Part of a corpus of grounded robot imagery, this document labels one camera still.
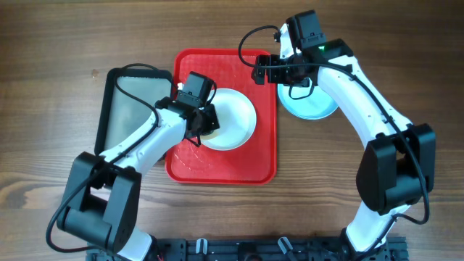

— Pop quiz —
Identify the teal plate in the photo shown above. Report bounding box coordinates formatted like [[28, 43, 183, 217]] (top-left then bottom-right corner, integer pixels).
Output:
[[277, 84, 339, 120]]

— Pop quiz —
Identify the white round plate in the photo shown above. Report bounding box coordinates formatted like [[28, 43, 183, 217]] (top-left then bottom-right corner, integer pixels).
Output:
[[201, 88, 257, 151]]

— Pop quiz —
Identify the green yellow sponge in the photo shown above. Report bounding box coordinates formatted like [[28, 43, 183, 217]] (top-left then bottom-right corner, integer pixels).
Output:
[[201, 129, 220, 139]]

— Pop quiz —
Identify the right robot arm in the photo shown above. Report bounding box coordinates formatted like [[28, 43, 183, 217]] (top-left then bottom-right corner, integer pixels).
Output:
[[250, 39, 436, 260]]

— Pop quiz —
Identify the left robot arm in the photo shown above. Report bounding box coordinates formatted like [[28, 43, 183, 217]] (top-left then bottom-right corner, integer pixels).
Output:
[[48, 97, 220, 260]]

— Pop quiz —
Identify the red plastic tray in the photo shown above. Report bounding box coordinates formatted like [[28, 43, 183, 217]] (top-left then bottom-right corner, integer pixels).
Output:
[[165, 49, 277, 185]]

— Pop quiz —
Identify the black tray with water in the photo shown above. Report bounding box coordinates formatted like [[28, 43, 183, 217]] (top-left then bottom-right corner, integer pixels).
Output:
[[94, 68, 173, 154]]

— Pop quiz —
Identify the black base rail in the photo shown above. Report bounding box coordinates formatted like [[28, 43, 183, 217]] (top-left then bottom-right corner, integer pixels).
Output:
[[86, 237, 410, 261]]

